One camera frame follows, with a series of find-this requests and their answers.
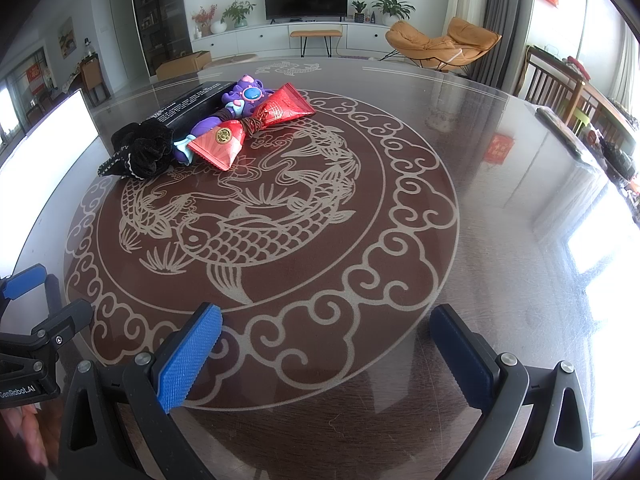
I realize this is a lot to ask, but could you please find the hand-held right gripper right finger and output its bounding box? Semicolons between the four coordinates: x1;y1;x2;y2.
429;305;593;480

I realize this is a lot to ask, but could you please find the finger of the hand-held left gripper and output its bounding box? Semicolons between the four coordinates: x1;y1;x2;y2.
0;263;61;321
27;300;95;358

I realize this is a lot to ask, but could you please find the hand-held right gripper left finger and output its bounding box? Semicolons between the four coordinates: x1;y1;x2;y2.
59;302;223;480

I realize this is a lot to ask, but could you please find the white storage box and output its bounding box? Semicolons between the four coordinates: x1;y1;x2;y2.
0;89;101;176

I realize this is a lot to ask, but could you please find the brown patterned glass desktop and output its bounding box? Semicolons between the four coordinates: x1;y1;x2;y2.
0;55;640;480

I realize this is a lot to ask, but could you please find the person's left hand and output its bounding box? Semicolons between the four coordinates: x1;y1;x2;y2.
0;402;51;468

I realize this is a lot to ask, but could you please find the black velvet scrunchie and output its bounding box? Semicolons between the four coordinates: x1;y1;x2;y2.
96;121;177;181

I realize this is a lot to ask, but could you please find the red pyramid gift pouch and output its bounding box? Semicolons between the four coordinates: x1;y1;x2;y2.
251;82;317;128
187;116;247;173

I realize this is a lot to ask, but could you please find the small wooden stand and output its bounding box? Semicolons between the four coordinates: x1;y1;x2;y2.
80;57;108;106

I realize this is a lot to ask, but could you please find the black flat box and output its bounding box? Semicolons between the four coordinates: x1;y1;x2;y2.
137;80;236;128

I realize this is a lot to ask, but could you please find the dark wrapped flat object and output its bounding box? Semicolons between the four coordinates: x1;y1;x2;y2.
536;106;601;166

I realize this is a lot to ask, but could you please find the purple toy figure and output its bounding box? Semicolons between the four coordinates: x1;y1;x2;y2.
172;74;273;166

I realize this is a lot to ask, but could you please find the cardboard box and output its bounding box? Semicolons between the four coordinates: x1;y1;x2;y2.
156;50;212;80

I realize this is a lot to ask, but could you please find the white door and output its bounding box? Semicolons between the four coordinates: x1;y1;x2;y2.
109;0;138;81

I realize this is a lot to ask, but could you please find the dark wooden chair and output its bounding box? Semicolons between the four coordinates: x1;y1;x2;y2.
522;45;586;121

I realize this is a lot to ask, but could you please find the dark glass display cabinet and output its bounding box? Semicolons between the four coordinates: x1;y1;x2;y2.
129;0;193;78

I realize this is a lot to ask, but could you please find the orange lounge chair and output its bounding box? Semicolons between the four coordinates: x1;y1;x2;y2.
385;16;502;73

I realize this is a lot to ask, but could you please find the red flowering plant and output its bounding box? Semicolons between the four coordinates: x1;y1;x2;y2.
192;5;218;36

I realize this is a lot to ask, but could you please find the white television cabinet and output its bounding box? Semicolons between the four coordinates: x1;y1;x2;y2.
192;21;396;58

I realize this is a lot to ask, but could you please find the wooden bench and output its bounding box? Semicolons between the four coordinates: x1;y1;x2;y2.
290;29;342;58

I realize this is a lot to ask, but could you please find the green potted plant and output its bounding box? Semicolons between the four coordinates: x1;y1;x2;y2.
221;1;256;28

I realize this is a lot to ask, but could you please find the grey curtain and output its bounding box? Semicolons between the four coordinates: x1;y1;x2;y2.
470;0;536;93

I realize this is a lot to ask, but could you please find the large leafy potted plant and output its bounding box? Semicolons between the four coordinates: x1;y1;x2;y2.
371;0;416;26

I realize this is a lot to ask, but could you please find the framed wall painting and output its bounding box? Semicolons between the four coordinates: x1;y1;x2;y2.
57;16;77;56

